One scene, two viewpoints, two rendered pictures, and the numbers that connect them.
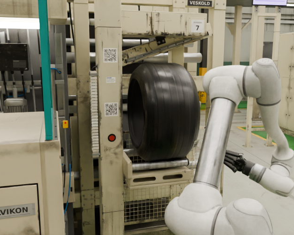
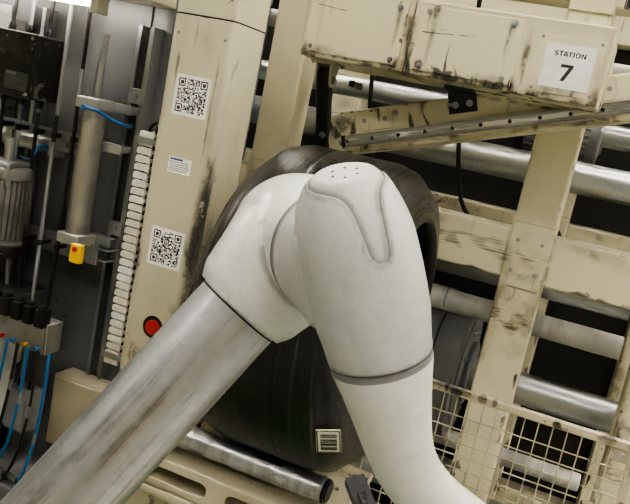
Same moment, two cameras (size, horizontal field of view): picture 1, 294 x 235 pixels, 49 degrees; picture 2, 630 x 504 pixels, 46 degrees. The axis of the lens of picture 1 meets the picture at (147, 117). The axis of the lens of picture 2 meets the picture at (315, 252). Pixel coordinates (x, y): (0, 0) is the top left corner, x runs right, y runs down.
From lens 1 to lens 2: 1.17 m
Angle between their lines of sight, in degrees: 35
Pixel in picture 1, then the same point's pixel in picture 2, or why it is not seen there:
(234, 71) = (281, 194)
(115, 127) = (166, 302)
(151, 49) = (428, 121)
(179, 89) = not seen: hidden behind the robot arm
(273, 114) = (370, 429)
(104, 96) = (155, 206)
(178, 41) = (520, 113)
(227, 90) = (223, 260)
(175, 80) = not seen: hidden behind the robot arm
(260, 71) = (298, 211)
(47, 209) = not seen: outside the picture
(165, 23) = (453, 42)
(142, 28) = (376, 48)
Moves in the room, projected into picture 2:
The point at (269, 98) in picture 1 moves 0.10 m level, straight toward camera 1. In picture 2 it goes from (331, 344) to (231, 343)
